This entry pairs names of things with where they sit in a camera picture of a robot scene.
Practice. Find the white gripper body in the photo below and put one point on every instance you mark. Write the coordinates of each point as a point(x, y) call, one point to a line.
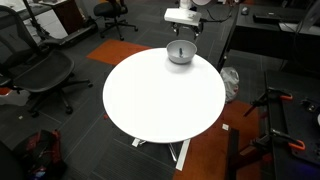
point(181, 16)

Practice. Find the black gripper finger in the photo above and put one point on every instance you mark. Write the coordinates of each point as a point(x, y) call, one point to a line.
point(176, 29)
point(197, 30)

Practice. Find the grey round bowl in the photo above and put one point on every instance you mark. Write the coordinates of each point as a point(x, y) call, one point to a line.
point(190, 50)

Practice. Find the grey computer mouse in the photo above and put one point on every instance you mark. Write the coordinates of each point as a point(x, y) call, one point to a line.
point(245, 10)

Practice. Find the dark office desk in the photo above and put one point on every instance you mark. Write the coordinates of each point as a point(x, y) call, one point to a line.
point(260, 36)

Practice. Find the black mesh office chair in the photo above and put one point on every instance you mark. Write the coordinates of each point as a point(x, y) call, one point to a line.
point(111, 10)
point(43, 71)

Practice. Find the black computer keyboard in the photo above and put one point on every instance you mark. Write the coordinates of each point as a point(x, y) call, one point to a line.
point(266, 17)

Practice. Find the white paper scrap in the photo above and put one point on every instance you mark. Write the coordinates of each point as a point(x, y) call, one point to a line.
point(225, 126)

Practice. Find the black electric scooter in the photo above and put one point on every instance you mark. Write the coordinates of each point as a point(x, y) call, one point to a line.
point(71, 35)

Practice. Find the dark brown cabinet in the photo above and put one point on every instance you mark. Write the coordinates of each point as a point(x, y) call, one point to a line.
point(68, 15)

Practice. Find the grey computer monitor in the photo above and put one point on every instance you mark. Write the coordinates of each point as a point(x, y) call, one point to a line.
point(308, 16)

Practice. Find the small red floor scrap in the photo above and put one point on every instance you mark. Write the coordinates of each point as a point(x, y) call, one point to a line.
point(105, 116)

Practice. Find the white counter cabinet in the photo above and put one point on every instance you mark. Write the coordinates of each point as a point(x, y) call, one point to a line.
point(53, 23)

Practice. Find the white table base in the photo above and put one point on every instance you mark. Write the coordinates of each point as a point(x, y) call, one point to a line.
point(182, 155)

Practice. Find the black robot table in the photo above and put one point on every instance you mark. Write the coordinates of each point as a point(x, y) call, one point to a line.
point(293, 133)

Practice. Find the white flat floor object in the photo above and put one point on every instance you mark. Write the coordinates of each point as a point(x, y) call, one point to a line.
point(15, 98)

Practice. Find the small white floor scrap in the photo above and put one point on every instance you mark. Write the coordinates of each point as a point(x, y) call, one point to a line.
point(20, 117)

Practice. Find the red and black bag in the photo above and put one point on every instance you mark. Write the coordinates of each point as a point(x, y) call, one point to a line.
point(43, 153)

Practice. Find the black vertical post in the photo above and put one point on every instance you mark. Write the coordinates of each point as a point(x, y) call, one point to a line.
point(233, 150)

